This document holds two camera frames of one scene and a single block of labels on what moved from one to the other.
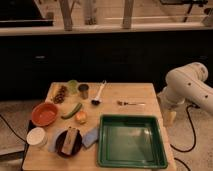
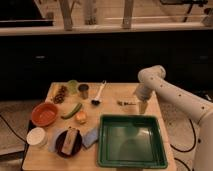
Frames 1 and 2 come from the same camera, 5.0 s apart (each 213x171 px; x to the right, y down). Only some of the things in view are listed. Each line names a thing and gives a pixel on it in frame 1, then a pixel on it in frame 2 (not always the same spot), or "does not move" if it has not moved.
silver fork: (126, 103) does not move
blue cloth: (90, 137) does not move
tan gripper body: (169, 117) -> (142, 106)
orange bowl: (45, 114) does not move
